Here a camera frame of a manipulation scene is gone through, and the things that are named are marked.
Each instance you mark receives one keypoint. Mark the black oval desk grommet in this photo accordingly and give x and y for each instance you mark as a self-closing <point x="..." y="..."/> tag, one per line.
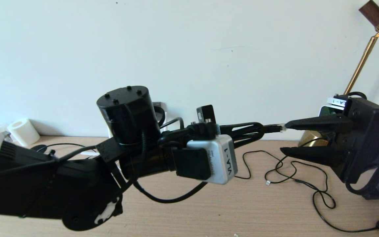
<point x="38" y="148"/>

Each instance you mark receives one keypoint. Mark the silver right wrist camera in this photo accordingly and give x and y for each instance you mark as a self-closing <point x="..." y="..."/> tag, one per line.
<point x="324" y="110"/>

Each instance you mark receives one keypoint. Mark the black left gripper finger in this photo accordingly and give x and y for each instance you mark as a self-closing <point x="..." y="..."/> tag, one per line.
<point x="242" y="125"/>
<point x="252" y="140"/>

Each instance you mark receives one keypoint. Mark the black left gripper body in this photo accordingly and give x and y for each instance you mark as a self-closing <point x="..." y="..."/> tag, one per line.
<point x="150" y="161"/>

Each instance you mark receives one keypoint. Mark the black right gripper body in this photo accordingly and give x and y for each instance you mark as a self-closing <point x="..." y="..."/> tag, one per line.
<point x="364" y="141"/>

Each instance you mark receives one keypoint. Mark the white router with antennas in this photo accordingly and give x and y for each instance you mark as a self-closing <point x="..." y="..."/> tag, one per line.
<point x="89" y="153"/>

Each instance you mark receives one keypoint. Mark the white toilet paper roll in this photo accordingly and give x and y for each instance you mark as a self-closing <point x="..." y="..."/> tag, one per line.
<point x="23" y="131"/>

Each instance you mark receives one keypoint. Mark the small clear container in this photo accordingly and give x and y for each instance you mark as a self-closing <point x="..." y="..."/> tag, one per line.
<point x="1" y="130"/>

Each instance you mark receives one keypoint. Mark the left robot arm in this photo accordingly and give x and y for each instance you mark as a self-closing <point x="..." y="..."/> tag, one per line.
<point x="28" y="184"/>

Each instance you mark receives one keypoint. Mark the grey wall socket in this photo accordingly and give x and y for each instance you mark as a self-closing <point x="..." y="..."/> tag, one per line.
<point x="159" y="104"/>

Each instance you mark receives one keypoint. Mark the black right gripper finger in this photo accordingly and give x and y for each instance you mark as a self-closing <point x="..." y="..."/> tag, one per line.
<point x="317" y="155"/>
<point x="324" y="123"/>

